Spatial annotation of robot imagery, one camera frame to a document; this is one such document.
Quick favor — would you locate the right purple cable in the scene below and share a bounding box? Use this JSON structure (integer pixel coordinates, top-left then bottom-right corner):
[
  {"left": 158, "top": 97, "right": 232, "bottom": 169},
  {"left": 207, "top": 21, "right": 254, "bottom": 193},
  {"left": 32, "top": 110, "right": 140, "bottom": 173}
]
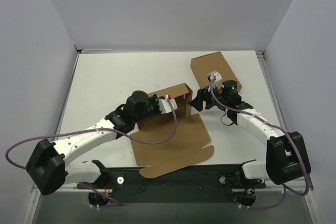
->
[{"left": 209, "top": 79, "right": 310, "bottom": 196}]

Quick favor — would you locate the purple cable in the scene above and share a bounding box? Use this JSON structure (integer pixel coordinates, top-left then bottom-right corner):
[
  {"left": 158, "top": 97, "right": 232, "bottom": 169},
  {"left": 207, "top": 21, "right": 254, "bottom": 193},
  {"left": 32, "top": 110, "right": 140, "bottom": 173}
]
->
[
  {"left": 5, "top": 99, "right": 178, "bottom": 169},
  {"left": 209, "top": 79, "right": 310, "bottom": 196}
]

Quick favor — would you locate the folded closed cardboard box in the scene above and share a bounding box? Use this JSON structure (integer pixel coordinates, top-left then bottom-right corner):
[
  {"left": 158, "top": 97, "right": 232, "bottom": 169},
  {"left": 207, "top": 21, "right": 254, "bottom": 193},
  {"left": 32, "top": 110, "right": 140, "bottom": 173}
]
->
[{"left": 190, "top": 51, "right": 242, "bottom": 94}]

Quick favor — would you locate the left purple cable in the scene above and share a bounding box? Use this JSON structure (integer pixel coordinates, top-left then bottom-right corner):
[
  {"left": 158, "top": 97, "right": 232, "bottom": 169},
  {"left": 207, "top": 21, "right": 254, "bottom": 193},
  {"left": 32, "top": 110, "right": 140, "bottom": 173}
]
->
[{"left": 5, "top": 99, "right": 178, "bottom": 169}]

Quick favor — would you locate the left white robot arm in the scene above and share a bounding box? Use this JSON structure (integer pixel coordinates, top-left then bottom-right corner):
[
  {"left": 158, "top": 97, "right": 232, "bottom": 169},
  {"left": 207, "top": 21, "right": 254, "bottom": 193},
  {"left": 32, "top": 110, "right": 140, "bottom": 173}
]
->
[{"left": 25, "top": 91, "right": 174, "bottom": 196}]

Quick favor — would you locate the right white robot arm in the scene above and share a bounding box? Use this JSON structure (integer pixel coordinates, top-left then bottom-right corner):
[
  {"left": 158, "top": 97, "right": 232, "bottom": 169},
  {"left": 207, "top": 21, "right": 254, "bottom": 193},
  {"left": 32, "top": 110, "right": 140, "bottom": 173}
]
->
[{"left": 190, "top": 80, "right": 311, "bottom": 185}]

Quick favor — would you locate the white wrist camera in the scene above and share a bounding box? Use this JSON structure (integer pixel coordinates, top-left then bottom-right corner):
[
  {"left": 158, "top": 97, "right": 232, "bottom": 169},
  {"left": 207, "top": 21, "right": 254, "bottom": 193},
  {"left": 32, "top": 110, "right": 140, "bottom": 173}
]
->
[
  {"left": 158, "top": 94, "right": 178, "bottom": 114},
  {"left": 207, "top": 71, "right": 222, "bottom": 89}
]

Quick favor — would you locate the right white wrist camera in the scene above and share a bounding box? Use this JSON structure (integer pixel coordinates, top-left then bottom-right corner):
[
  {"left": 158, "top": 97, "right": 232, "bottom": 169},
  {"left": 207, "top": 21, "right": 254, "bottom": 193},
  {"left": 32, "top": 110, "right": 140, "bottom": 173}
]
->
[{"left": 207, "top": 71, "right": 222, "bottom": 89}]

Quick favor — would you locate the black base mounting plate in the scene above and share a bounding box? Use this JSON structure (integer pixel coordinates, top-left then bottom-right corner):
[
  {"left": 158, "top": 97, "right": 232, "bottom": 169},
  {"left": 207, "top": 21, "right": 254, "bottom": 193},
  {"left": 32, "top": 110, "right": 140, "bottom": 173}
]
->
[{"left": 77, "top": 164, "right": 266, "bottom": 205}]

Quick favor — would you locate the aluminium frame rail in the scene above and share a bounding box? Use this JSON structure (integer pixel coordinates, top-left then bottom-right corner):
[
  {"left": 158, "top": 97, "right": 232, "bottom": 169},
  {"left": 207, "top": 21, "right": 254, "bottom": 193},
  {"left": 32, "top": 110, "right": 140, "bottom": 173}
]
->
[{"left": 255, "top": 50, "right": 312, "bottom": 196}]

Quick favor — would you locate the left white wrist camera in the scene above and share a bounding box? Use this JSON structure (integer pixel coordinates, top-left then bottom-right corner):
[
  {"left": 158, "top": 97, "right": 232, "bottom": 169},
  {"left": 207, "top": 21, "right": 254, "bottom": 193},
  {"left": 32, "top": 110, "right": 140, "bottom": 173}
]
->
[{"left": 158, "top": 94, "right": 178, "bottom": 114}]

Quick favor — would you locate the cardboard box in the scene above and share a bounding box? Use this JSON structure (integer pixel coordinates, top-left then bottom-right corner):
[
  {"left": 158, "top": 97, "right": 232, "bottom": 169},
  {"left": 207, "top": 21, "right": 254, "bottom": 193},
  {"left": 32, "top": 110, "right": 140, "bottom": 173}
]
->
[
  {"left": 131, "top": 83, "right": 215, "bottom": 179},
  {"left": 190, "top": 51, "right": 242, "bottom": 94}
]

